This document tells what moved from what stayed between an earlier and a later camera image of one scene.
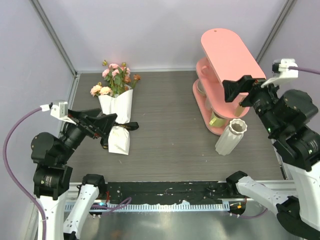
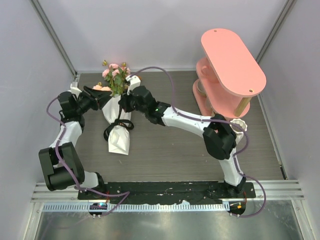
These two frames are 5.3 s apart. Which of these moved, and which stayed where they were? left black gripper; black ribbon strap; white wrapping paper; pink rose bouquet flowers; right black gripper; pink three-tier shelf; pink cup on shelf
Moved: right black gripper; black ribbon strap; left black gripper
Stayed: pink rose bouquet flowers; white wrapping paper; pink cup on shelf; pink three-tier shelf
